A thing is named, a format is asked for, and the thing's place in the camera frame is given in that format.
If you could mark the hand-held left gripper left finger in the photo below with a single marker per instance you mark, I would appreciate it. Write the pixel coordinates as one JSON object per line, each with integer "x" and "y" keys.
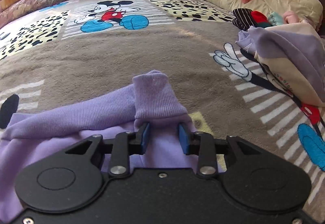
{"x": 144, "y": 139}

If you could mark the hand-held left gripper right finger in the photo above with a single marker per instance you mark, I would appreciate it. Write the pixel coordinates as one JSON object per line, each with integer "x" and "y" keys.
{"x": 183, "y": 139}

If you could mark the purple sweatshirt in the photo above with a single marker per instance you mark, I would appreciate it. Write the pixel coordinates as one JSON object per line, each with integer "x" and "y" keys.
{"x": 157, "y": 97}

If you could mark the cartoon mouse printed blanket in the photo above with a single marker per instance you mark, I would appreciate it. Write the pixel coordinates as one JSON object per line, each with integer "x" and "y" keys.
{"x": 127, "y": 46}

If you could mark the purple and cream garment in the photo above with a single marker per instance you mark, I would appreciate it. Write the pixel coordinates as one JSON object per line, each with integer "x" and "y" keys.
{"x": 287, "y": 61}

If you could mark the black striped sock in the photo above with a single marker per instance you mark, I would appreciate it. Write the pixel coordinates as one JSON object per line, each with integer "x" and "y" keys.
{"x": 242, "y": 19}

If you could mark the red sock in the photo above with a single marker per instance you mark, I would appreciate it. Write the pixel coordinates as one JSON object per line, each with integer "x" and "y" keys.
{"x": 259, "y": 18}

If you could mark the teal sock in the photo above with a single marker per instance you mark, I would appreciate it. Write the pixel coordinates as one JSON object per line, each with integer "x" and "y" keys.
{"x": 275, "y": 18}

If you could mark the pink sock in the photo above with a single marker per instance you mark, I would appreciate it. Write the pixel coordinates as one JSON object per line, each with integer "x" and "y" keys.
{"x": 292, "y": 17}

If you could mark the cream quilt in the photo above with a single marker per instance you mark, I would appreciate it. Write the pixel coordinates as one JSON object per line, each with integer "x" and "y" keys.
{"x": 279, "y": 5}

